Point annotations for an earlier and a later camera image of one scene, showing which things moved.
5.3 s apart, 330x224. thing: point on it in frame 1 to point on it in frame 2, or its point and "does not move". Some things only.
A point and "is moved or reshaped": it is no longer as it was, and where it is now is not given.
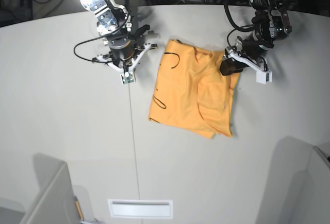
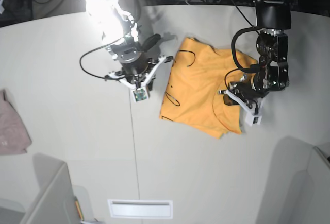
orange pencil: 79,209 does not move
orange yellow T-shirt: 192,92 is moved or reshaped
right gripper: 252,53 to 248,91
